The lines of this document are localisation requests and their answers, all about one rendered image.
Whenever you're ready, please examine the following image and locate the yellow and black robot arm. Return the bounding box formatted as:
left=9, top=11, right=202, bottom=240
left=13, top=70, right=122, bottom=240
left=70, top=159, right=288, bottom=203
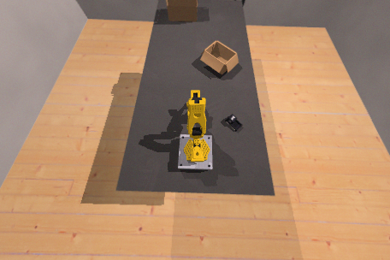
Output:
left=184, top=97, right=210, bottom=161

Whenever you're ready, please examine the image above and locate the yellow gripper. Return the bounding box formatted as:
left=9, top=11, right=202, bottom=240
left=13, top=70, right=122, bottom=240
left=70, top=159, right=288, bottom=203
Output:
left=191, top=91, right=200, bottom=99

